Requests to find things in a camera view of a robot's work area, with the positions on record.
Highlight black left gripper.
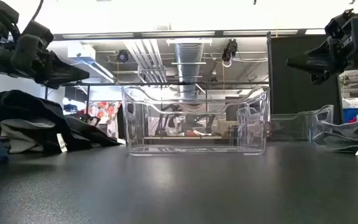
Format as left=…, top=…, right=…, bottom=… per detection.
left=11, top=21, right=90, bottom=90

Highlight clear plastic basket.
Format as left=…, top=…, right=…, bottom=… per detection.
left=268, top=105, right=335, bottom=142
left=121, top=84, right=270, bottom=156

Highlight black partition panel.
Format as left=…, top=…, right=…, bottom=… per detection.
left=267, top=33, right=344, bottom=125

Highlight blue storage bin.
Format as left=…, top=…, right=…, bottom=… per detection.
left=342, top=107, right=358, bottom=124

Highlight floral patterned cloth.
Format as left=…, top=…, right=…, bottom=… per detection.
left=87, top=101, right=122, bottom=139

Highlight white ceiling conduit bundle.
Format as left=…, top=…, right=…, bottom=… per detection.
left=124, top=39, right=169, bottom=83

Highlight background black robot arms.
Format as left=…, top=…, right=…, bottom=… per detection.
left=155, top=104, right=217, bottom=138

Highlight black round ceiling camera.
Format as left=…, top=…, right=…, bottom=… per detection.
left=116, top=49, right=129, bottom=63

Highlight black hanging camera white cable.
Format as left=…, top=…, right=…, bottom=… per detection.
left=221, top=39, right=239, bottom=68

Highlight silver ventilation duct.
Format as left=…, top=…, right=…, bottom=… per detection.
left=174, top=42, right=204, bottom=100

